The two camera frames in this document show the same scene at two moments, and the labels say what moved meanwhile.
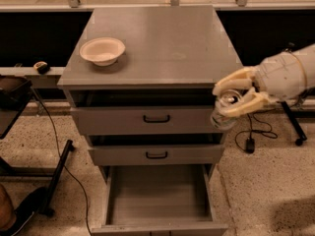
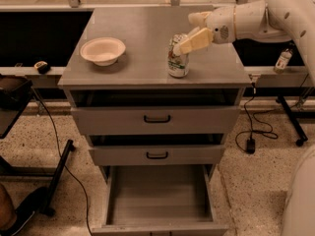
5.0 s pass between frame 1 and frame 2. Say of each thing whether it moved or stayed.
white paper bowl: stayed
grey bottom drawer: stayed
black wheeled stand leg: stayed
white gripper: moved
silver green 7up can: moved
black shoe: stayed
